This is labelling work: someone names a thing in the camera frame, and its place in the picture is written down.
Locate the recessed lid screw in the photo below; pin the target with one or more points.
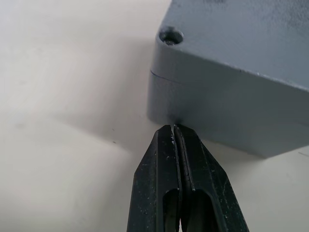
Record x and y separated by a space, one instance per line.
169 41

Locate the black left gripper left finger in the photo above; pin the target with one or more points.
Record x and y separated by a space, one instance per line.
150 183

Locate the grey box lid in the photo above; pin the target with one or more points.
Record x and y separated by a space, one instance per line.
241 41

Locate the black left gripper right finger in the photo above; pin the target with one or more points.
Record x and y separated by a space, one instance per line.
207 188

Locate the grey box base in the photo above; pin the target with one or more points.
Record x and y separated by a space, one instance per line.
217 113

